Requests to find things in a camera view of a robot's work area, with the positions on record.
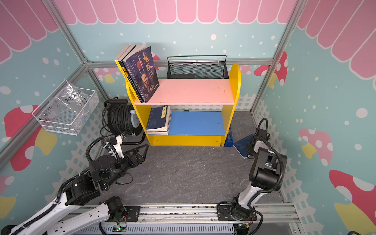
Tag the yellow bookshelf pink blue shelves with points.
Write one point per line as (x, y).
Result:
(204, 128)

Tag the old man cover book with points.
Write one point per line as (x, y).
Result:
(140, 62)

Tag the white wire wall basket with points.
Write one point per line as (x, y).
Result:
(47, 115)

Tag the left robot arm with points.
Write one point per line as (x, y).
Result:
(106, 166)

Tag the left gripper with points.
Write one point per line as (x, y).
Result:
(130, 157)

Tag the dark blue Mengxi label book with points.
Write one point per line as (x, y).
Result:
(158, 130)

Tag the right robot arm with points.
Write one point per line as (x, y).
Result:
(266, 174)

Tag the black wire mesh basket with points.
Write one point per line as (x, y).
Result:
(197, 67)

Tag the yellow cartoon cover book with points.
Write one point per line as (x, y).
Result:
(119, 67)

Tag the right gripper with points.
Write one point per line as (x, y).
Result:
(248, 148)

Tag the clear plastic bag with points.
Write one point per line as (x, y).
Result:
(70, 101)

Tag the blue book yellow label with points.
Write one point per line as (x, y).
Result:
(159, 118)

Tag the blue crate behind shelf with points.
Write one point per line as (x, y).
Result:
(229, 139)

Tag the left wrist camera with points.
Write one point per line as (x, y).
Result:
(116, 143)

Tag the black antler cover book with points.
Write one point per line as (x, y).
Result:
(125, 52)

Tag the black cable reel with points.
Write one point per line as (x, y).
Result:
(119, 118)

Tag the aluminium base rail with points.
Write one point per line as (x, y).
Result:
(184, 219)

